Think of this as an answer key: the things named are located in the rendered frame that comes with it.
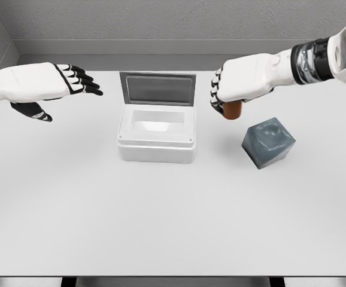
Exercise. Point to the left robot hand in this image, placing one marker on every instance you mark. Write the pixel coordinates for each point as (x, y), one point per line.
(38, 82)

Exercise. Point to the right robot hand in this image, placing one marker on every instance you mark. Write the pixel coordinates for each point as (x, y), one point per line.
(242, 77)

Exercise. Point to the brown cylindrical cup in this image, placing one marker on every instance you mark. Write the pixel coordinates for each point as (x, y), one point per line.
(232, 110)

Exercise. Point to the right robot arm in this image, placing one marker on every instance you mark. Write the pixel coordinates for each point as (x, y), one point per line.
(316, 58)

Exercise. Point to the dark grey cube holder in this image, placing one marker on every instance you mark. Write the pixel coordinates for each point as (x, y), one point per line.
(268, 143)

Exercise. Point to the grey framed box lid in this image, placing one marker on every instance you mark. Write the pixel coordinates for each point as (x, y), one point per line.
(158, 88)

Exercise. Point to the white box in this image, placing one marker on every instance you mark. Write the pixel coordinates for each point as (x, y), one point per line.
(157, 134)

